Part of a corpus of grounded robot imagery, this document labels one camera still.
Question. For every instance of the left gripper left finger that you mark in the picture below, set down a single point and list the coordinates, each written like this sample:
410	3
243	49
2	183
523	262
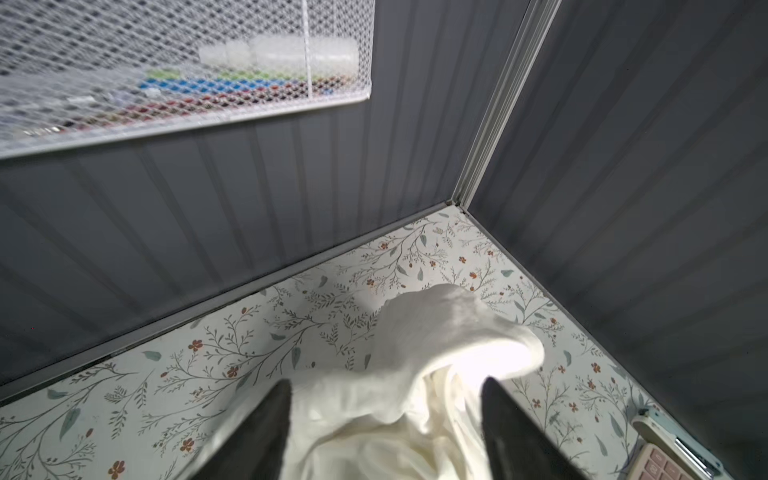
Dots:
251	444

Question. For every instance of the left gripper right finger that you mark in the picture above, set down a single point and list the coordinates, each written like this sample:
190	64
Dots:
516	447

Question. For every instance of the white printed t shirt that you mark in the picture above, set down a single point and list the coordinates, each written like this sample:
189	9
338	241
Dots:
414	412

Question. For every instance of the pink calculator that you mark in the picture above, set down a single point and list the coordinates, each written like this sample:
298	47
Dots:
669	452

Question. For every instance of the white wire mesh basket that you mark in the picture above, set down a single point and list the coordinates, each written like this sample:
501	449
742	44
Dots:
81	73

